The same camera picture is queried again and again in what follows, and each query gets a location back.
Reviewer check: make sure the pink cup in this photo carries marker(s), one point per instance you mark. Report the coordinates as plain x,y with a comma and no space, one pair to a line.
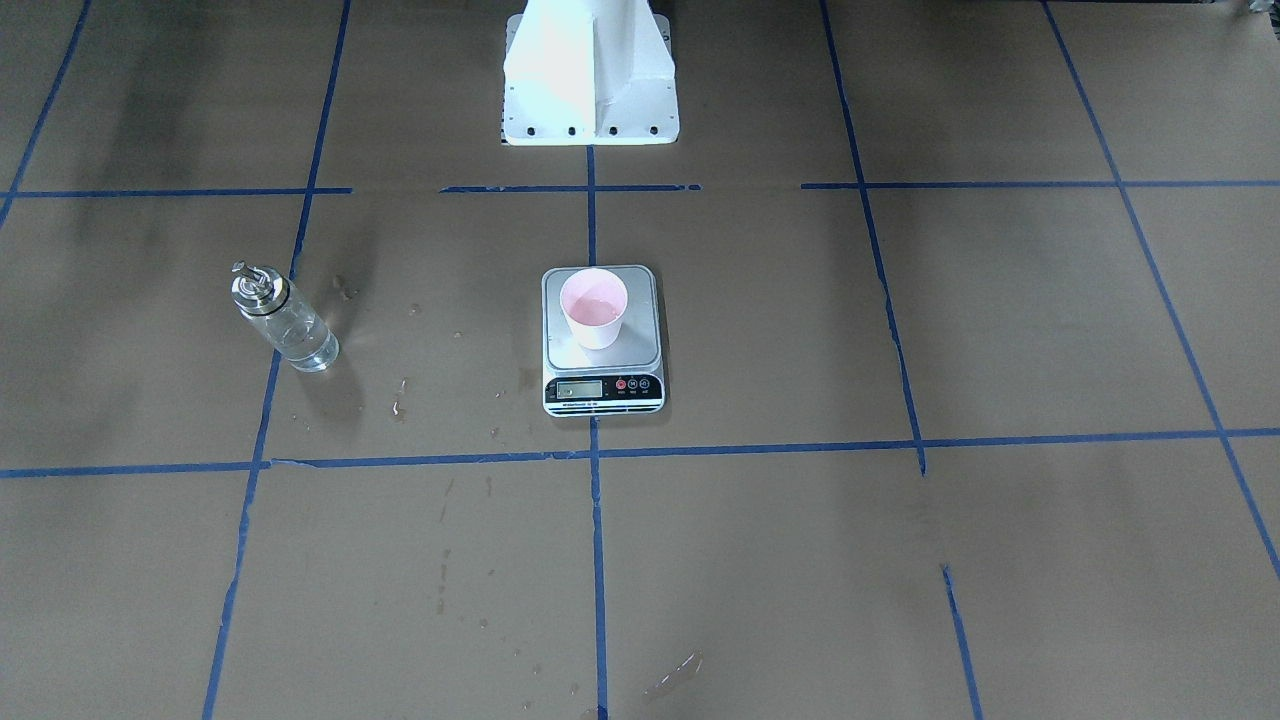
593,302

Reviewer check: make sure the brown paper table cover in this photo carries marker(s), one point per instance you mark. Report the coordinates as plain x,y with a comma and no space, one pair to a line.
969,322

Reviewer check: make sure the clear glass sauce bottle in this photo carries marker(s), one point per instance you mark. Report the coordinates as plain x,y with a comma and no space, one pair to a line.
271,303

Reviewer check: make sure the digital kitchen scale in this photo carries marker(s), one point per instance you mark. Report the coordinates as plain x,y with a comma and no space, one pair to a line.
625,378

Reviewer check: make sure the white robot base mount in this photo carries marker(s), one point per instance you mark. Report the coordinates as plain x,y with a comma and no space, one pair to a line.
589,73

